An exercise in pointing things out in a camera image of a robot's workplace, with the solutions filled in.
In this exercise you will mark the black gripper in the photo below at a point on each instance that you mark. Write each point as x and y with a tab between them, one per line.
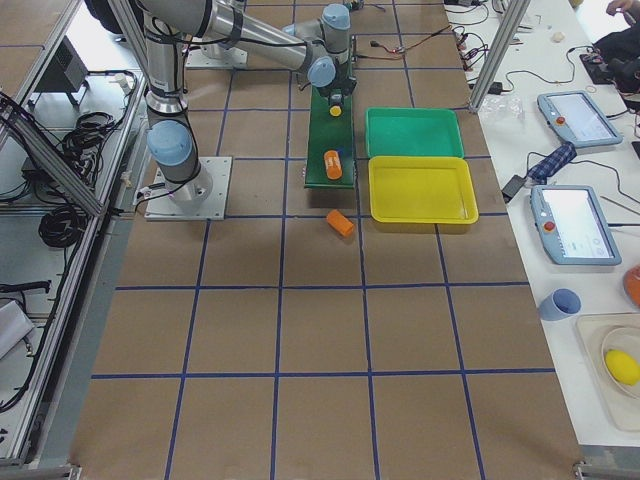
336	95

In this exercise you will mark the yellow push button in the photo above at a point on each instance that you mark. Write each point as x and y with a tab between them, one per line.
335	104

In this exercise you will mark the orange cylinder labelled 4680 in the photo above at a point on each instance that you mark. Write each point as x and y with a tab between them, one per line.
332	164

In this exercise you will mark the plain orange cylinder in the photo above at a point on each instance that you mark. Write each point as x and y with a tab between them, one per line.
340	223

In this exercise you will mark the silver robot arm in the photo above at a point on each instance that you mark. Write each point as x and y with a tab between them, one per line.
220	35

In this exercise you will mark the green conveyor belt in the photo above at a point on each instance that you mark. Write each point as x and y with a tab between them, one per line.
327	132

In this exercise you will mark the green plastic tray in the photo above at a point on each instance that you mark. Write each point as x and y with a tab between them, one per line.
395	131

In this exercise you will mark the yellow plastic tray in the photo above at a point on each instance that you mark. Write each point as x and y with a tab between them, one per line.
421	195

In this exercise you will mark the black power adapter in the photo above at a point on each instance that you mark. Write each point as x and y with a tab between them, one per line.
512	188

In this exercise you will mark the blue teach pendant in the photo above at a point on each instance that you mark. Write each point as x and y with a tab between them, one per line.
572	227
575	118

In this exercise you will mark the blue plastic cup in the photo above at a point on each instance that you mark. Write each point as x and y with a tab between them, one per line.
560	304

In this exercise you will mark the beige bowl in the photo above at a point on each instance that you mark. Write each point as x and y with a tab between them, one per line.
624	338

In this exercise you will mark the yellow lemon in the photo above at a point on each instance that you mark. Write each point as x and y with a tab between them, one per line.
622	367

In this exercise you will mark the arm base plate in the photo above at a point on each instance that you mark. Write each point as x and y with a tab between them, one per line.
203	198
216	57

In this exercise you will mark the aluminium frame post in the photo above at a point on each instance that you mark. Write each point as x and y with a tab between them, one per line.
510	21

